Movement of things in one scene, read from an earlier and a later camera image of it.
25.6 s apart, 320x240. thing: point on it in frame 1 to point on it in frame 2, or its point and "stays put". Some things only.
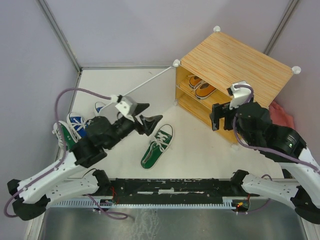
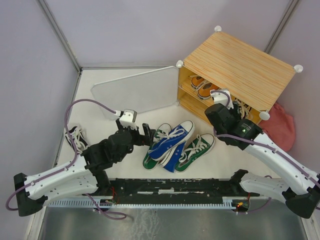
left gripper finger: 148,123 to 149,134
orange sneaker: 193,80 stays put
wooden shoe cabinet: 204,74 stays put
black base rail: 173,189 stays put
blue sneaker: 79,122 to 166,141
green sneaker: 66,135 to 201,146
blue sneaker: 98,109 to 171,161
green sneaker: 161,142 stays put
